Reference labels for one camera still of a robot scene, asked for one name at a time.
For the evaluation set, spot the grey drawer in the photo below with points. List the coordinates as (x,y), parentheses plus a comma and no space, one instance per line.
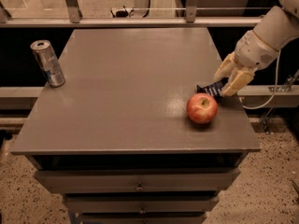
(144,219)
(75,182)
(141,204)

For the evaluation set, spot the grey middle drawer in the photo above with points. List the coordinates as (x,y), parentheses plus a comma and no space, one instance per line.
(141,204)

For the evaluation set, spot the grey top drawer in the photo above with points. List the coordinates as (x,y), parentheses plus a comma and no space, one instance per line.
(75,182)

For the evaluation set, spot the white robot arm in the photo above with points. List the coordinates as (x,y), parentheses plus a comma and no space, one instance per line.
(278,27)

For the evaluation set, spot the metal window railing frame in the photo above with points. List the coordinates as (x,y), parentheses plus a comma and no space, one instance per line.
(148,13)

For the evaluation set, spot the dark object behind glass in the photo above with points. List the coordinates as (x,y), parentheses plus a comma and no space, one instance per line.
(122,13)

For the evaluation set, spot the blue rxbar blueberry wrapper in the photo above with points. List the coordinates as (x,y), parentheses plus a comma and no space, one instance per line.
(213,89)

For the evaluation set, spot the red apple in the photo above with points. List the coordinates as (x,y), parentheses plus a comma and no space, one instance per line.
(202,108)

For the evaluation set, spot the grey bottom drawer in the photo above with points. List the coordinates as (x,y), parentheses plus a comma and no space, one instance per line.
(144,219)

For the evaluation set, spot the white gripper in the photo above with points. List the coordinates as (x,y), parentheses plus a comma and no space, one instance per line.
(253,52)

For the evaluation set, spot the silver energy drink can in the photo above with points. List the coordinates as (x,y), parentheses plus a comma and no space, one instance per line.
(48,62)

